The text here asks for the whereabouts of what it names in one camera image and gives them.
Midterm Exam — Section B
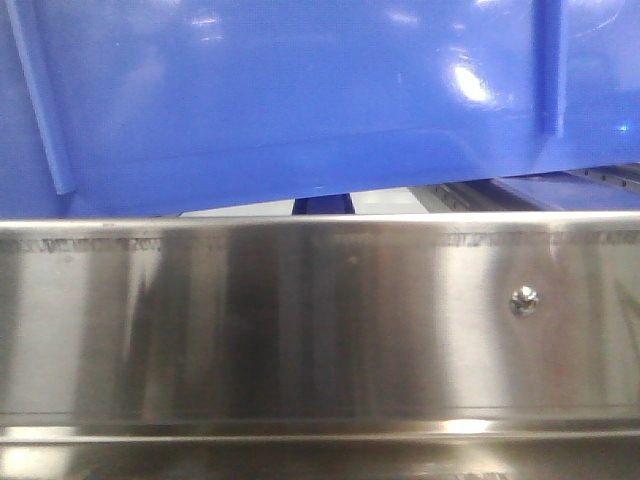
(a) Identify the blue plastic bin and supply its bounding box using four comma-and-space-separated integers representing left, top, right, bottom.
1, 1, 639, 219

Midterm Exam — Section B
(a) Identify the stainless steel conveyor side rail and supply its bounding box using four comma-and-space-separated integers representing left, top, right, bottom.
1, 212, 639, 479

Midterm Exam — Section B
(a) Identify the silver screw on rail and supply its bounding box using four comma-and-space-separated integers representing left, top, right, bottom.
509, 285, 540, 317

